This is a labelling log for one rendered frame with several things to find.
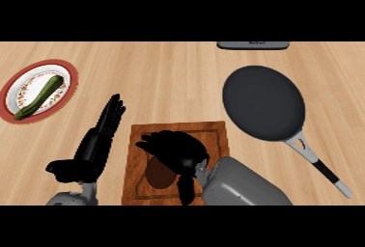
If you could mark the dark grey appliance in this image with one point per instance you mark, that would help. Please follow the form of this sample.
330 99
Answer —
253 45

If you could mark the brown wooden cutting board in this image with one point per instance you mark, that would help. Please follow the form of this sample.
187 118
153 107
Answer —
142 167

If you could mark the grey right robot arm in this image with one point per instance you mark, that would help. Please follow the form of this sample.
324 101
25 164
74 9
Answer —
240 185

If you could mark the red-rimmed patterned plate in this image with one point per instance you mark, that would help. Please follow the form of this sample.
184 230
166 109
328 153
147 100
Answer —
36 90

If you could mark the dark grey frying pan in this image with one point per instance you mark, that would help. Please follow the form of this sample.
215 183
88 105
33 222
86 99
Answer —
263 101

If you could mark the green zucchini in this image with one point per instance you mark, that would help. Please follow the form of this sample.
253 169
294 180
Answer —
40 96

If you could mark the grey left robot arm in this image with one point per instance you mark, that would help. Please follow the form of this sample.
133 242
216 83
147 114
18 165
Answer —
76 195

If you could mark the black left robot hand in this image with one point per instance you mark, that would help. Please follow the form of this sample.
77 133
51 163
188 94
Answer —
98 141

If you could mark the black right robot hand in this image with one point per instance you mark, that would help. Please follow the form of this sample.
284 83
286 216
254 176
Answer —
178 151

